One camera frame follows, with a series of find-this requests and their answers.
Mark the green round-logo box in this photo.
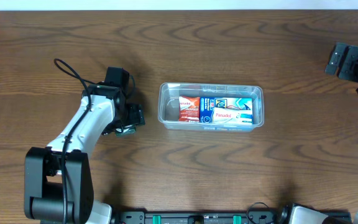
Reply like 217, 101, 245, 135
114, 126, 136, 136

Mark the red Panadol box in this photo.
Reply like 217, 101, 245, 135
178, 96, 200, 123

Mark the blue KoolFever box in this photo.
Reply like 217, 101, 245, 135
200, 97, 253, 123

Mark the white Panadol box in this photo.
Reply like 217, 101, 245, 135
213, 108, 253, 124

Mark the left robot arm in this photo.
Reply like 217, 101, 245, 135
24, 83, 145, 223

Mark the clear plastic container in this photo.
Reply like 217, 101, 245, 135
158, 83, 264, 132

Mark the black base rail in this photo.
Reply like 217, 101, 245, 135
113, 210, 351, 224

